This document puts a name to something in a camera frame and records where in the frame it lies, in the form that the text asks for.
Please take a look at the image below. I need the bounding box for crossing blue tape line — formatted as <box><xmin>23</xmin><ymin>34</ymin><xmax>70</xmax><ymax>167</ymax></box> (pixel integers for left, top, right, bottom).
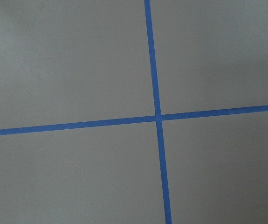
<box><xmin>0</xmin><ymin>105</ymin><xmax>268</xmax><ymax>136</ymax></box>

